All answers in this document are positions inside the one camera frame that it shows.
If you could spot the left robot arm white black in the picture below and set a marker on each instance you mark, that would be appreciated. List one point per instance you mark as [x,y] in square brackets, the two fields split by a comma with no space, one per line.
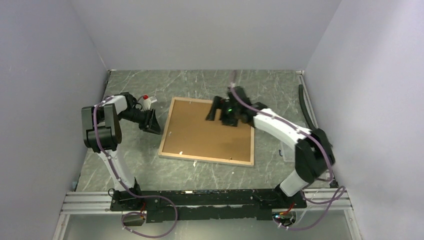
[102,133]

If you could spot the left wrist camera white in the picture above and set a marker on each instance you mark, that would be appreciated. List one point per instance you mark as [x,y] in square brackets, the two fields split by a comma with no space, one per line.
[148,102]

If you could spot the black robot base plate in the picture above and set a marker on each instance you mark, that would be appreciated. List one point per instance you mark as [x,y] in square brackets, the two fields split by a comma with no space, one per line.
[167,205]

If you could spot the wooden picture frame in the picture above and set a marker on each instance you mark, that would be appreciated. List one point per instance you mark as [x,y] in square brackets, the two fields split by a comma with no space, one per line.
[207,132]

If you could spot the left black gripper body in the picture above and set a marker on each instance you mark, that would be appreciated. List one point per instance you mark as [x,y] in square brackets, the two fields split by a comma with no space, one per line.
[144,118]

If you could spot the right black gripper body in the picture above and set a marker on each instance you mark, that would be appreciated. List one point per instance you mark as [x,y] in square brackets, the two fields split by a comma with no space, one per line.
[229,113]

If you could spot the clear plastic parts box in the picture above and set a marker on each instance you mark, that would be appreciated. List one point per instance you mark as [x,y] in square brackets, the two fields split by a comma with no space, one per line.
[286,152]

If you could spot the aluminium rail frame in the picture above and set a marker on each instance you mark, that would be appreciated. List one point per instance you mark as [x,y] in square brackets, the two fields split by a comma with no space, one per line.
[278,88]

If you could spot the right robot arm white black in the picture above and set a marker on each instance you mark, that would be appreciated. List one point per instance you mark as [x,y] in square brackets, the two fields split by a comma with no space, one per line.
[312,151]

